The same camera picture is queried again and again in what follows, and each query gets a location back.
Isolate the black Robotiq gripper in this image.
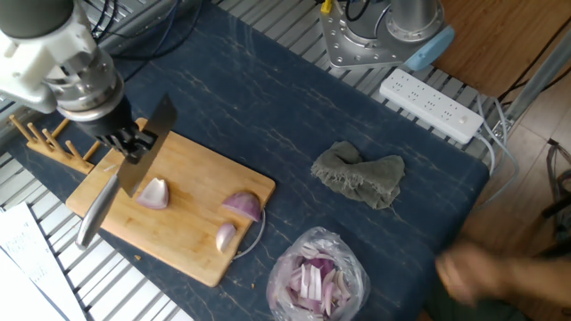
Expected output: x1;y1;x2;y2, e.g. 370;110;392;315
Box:
73;95;158;165

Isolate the steel cleaver knife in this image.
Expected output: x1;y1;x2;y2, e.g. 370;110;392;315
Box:
74;92;178;251

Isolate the pale red onion quarter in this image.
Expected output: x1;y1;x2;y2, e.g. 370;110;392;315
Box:
136;177;170;210

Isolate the person's bare hand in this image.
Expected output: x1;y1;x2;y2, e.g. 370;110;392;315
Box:
434;243;509;307

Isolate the wooden peg rack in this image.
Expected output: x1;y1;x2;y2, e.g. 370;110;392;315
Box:
8;114;102;175

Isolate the wooden cutting board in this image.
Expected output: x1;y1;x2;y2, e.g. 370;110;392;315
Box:
65;117;277;289

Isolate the purple skinned onion piece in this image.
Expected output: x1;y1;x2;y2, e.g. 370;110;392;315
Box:
221;191;262;223

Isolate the small pale onion wedge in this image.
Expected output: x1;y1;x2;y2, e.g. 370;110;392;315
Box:
215;222;237;254

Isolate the white paper sheet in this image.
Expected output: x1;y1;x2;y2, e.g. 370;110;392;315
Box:
0;202;86;321

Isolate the grey-green cloth rag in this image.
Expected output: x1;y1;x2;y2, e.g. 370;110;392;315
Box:
310;140;406;210

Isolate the plastic bag of onion slices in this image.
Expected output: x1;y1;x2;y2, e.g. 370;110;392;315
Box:
266;226;371;321

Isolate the white power strip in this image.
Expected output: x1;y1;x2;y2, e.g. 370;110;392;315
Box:
378;67;485;145

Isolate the dark green trouser leg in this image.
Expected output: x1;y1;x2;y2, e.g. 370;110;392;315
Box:
423;284;527;321

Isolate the swivel office chair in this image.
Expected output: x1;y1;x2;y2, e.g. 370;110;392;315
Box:
542;137;571;244

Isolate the aluminium frame bar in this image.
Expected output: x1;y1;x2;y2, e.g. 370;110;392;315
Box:
95;0;204;57
501;26;571;126

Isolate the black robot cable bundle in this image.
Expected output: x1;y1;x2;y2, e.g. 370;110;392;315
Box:
88;0;372;62

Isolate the metal wire hanging loop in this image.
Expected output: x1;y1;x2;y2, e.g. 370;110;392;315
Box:
231;207;268;261

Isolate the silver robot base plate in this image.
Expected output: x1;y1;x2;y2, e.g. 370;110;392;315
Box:
319;0;416;70

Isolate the grey power strip cable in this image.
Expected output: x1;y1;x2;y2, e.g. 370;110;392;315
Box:
472;93;521;210

